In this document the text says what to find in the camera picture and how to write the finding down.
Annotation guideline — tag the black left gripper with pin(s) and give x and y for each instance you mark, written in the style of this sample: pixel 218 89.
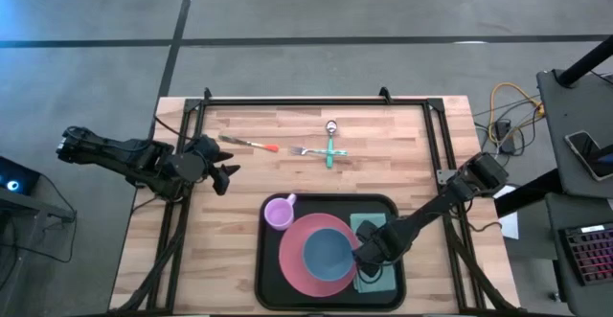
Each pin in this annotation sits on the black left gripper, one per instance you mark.
pixel 191 166

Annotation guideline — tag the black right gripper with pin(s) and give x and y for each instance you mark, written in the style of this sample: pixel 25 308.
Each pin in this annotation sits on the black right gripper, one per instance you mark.
pixel 388 245

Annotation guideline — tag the blue plastic bowl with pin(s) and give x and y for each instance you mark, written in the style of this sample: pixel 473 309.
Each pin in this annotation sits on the blue plastic bowl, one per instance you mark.
pixel 328 255

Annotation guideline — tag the purple plastic cup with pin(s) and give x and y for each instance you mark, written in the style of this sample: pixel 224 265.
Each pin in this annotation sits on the purple plastic cup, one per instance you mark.
pixel 279 213

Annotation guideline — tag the pink plastic plate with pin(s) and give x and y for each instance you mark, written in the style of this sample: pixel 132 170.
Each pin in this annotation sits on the pink plastic plate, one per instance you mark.
pixel 292 259

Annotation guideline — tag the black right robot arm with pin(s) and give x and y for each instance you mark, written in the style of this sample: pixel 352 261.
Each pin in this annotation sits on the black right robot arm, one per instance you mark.
pixel 431 207

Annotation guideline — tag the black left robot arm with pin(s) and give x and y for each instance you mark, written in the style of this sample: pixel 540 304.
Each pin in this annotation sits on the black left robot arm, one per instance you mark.
pixel 120 156

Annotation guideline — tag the black serving tray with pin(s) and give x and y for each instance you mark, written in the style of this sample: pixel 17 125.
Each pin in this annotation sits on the black serving tray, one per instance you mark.
pixel 273 278

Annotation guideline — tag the teal cloth napkin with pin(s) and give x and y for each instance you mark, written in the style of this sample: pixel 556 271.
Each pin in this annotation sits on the teal cloth napkin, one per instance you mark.
pixel 366 219

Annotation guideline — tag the white paper sheet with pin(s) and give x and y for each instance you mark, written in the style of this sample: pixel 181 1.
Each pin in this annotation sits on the white paper sheet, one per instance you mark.
pixel 510 226

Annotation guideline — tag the black desk crossbar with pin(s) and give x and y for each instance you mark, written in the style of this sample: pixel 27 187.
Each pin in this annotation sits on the black desk crossbar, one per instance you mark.
pixel 527 195

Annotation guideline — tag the black power adapter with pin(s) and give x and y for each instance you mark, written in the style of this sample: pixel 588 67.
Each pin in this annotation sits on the black power adapter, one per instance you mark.
pixel 504 130

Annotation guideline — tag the gray metal side stand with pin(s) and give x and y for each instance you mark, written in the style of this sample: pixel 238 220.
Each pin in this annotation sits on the gray metal side stand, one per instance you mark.
pixel 29 207

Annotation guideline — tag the black device blue light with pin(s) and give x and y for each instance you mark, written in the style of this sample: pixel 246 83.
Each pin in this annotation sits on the black device blue light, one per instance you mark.
pixel 19 175

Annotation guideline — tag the gray keyboard desk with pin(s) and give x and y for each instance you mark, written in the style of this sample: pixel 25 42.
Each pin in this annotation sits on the gray keyboard desk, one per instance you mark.
pixel 574 302

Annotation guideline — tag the black keyboard red backlight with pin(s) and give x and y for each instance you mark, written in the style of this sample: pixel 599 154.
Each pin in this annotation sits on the black keyboard red backlight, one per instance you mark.
pixel 591 255

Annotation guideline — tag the gray side desk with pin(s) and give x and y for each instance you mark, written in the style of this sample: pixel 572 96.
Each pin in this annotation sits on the gray side desk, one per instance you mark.
pixel 555 116

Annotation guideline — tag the black smartphone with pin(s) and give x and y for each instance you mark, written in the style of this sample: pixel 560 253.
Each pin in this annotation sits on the black smartphone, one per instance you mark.
pixel 586 151

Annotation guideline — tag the black round pole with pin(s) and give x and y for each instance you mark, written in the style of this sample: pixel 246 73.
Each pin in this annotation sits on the black round pole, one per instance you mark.
pixel 584 63

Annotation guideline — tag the black table frame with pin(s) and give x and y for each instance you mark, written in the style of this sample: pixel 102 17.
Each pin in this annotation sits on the black table frame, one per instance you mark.
pixel 311 102

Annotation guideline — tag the gray metal bracket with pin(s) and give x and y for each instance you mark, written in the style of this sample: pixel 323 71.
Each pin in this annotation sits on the gray metal bracket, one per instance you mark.
pixel 444 177

